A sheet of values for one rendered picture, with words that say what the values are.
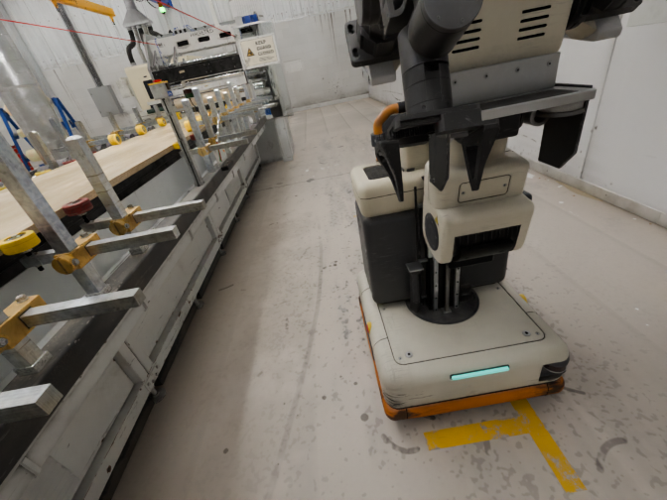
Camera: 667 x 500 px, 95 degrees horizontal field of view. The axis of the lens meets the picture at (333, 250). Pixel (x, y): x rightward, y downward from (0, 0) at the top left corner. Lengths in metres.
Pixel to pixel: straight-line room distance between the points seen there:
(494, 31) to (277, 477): 1.36
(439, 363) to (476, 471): 0.35
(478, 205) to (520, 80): 0.27
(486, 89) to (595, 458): 1.13
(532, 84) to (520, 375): 0.86
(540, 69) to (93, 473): 1.64
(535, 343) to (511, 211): 0.53
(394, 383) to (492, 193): 0.64
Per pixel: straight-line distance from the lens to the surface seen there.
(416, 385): 1.10
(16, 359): 0.95
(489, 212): 0.82
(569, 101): 0.72
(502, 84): 0.75
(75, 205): 1.33
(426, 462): 1.26
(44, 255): 1.16
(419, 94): 0.42
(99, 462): 1.47
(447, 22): 0.37
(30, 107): 6.20
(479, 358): 1.14
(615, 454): 1.42
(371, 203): 1.02
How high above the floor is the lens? 1.16
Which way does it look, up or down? 31 degrees down
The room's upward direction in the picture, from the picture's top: 11 degrees counter-clockwise
